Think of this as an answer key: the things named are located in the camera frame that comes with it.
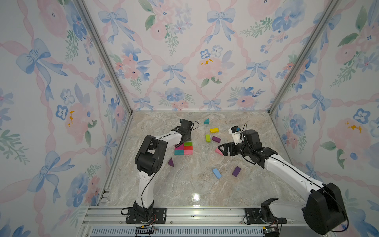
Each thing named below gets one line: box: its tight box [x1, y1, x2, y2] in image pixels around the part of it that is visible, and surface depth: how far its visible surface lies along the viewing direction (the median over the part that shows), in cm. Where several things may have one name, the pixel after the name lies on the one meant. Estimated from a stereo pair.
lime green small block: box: [205, 134, 212, 143], surface depth 106 cm
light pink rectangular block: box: [183, 149, 193, 156], surface depth 99 cm
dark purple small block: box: [211, 135, 222, 144], surface depth 105 cm
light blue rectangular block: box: [212, 167, 223, 179], surface depth 90 cm
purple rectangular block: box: [231, 165, 242, 178], surface depth 90 cm
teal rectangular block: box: [174, 150, 185, 156], surface depth 97 cm
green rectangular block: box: [184, 141, 193, 147], surface depth 102 cm
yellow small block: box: [209, 127, 220, 134], surface depth 109 cm
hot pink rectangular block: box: [174, 146, 185, 151], surface depth 99 cm
